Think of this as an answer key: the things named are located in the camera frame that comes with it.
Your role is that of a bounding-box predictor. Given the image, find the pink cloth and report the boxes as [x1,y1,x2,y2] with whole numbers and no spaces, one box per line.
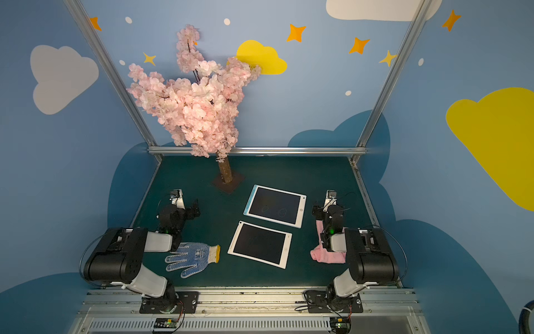
[310,220,346,264]

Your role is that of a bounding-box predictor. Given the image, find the white drawing tablet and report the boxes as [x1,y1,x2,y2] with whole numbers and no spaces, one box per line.
[228,221,293,269]
[243,185,307,228]

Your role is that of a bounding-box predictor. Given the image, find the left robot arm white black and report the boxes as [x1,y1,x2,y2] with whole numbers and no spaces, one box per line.
[82,200,200,315]

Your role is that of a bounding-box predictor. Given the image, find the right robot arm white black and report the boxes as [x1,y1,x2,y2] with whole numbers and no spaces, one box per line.
[304,204,399,313]

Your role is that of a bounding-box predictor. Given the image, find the blue dotted work glove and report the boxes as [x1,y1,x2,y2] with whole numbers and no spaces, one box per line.
[165,242,221,279]

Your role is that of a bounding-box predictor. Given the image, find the left green circuit board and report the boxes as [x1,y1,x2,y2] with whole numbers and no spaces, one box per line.
[152,317,180,333]

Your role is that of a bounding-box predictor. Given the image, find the green circuit board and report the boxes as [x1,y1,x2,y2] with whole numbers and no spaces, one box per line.
[330,317,351,334]
[152,317,180,333]

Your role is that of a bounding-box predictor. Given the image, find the right green circuit board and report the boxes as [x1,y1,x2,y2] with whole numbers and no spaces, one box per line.
[330,317,351,334]

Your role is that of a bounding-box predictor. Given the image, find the pink cherry blossom tree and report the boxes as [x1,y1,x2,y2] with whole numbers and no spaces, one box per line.
[128,25,261,193]

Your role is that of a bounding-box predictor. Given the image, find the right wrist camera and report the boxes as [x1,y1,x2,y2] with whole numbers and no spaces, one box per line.
[323,190,337,210]

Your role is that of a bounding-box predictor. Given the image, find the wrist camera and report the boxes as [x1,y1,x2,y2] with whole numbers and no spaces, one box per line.
[170,189,186,210]
[323,190,337,210]

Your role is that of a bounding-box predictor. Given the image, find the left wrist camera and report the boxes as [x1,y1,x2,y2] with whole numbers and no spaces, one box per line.
[170,189,186,210]

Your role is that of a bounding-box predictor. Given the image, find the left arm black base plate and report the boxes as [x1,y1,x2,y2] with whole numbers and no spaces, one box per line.
[139,291,200,315]

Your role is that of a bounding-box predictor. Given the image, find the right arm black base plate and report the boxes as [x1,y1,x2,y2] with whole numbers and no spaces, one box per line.
[303,289,364,313]

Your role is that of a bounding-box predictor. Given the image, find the aluminium front mounting rail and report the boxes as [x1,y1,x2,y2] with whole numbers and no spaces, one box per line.
[69,287,431,333]

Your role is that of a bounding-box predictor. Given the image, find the black hose at right edge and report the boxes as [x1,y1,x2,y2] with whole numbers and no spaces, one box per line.
[518,299,534,334]

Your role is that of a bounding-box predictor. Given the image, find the aluminium frame rails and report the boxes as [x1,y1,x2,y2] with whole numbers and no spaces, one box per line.
[67,1,421,246]

